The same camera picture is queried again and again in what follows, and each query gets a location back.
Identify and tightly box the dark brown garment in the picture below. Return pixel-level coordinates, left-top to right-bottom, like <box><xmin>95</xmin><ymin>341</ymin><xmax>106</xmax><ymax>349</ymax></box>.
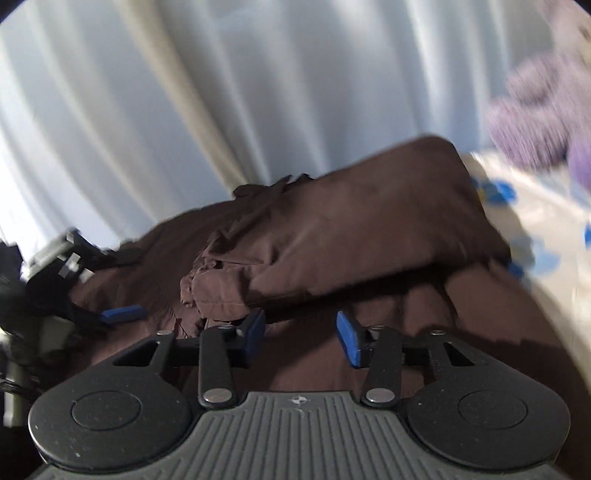
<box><xmin>68</xmin><ymin>137</ymin><xmax>590</xmax><ymax>479</ymax></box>

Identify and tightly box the white pleated curtain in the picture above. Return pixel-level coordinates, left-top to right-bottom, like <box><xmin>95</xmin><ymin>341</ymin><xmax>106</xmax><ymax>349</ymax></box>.
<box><xmin>1</xmin><ymin>1</ymin><xmax>552</xmax><ymax>257</ymax></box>

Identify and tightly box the blue floral bed sheet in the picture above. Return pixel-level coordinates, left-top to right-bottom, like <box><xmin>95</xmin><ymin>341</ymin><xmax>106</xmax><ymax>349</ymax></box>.
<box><xmin>462</xmin><ymin>150</ymin><xmax>590</xmax><ymax>375</ymax></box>

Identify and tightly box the purple plush teddy bear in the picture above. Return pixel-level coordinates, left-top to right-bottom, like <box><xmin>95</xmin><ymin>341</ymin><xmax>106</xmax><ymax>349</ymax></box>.
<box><xmin>488</xmin><ymin>1</ymin><xmax>590</xmax><ymax>189</ymax></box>

